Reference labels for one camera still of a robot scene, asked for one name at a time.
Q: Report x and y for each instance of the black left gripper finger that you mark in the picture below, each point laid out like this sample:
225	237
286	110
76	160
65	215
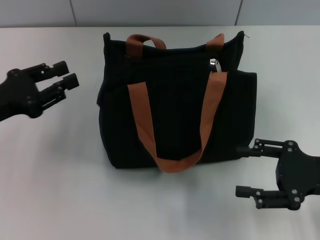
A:
71	82
60	68

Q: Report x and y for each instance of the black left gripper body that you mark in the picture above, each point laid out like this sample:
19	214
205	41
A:
17	95

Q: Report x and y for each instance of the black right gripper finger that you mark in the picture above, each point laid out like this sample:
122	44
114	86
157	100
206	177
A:
243	191
270	150

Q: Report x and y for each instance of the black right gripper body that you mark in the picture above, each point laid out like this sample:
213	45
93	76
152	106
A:
300	175

